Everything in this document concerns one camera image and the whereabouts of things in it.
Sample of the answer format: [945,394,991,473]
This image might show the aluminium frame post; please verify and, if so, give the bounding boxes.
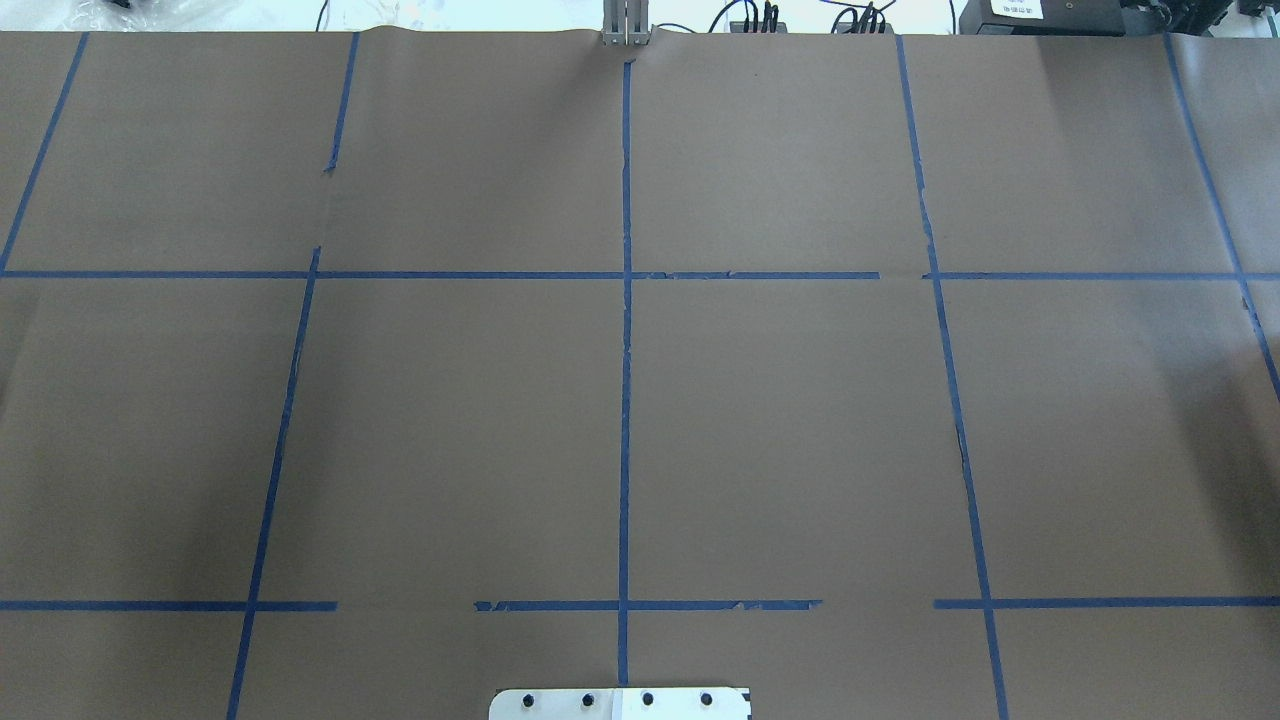
[602,0,653,47]

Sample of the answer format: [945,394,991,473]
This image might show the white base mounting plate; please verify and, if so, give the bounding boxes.
[488,685,753,719]

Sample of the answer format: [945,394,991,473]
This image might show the black labelled equipment case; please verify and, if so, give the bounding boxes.
[957,0,1242,37]

